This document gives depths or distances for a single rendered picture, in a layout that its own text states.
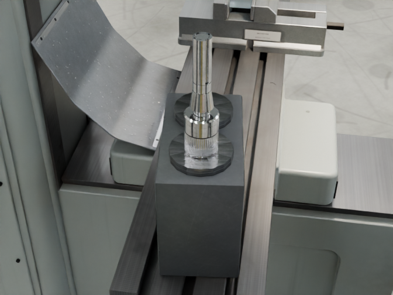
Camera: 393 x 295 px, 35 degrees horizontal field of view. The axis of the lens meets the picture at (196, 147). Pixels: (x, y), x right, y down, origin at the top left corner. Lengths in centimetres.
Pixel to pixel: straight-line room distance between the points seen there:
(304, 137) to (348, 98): 178
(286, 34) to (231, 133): 61
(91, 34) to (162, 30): 230
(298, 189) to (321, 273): 27
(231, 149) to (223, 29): 67
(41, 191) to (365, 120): 195
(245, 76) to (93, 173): 41
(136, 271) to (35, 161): 49
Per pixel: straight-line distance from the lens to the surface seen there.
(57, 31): 132
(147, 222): 104
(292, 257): 149
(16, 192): 143
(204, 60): 77
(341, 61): 350
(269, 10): 146
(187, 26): 150
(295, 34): 148
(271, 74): 141
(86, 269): 164
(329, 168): 134
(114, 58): 146
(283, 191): 135
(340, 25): 153
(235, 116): 94
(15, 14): 121
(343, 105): 313
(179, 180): 83
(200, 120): 81
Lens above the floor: 172
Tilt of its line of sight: 38 degrees down
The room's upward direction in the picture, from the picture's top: straight up
